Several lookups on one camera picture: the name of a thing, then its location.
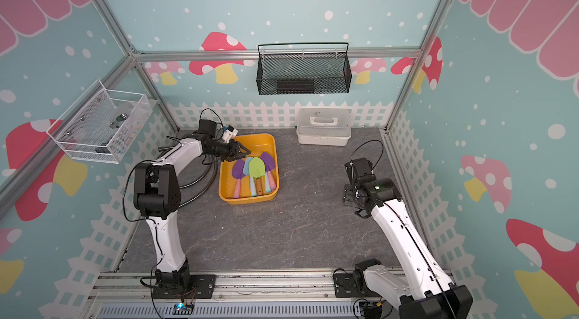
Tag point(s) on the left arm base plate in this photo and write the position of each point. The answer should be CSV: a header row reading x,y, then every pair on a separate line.
x,y
189,287

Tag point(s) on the black wire mesh basket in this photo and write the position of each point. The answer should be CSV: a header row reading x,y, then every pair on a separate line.
x,y
303,68

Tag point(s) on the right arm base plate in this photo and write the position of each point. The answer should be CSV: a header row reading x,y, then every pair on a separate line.
x,y
349,285

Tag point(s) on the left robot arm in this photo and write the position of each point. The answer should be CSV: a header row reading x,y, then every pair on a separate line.
x,y
157,196

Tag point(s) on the purple shovel pink handle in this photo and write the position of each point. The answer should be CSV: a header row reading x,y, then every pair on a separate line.
x,y
238,174
269,167

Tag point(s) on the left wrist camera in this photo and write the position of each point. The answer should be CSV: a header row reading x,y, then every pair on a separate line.
x,y
229,133

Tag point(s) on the light blue shovel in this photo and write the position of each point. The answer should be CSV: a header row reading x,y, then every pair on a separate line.
x,y
266,185
246,171

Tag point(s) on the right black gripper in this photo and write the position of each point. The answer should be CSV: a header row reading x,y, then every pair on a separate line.
x,y
347,195

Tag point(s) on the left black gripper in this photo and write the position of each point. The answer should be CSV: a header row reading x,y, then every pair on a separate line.
x,y
233,151

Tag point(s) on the aluminium front rail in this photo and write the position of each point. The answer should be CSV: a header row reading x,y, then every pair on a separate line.
x,y
231,286

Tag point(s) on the green circuit board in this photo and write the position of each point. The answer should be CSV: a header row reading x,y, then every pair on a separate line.
x,y
183,309

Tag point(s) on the white wire mesh basket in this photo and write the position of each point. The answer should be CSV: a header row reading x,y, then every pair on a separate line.
x,y
101,125

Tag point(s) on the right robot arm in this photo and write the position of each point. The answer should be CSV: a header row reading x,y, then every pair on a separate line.
x,y
426,291

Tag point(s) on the white plastic storage case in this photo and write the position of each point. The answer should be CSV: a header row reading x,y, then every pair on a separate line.
x,y
324,126

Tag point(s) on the yellow plastic tray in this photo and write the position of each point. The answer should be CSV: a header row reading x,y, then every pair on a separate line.
x,y
257,144

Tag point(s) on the green shovel wooden handle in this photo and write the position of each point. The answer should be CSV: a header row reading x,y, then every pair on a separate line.
x,y
257,171

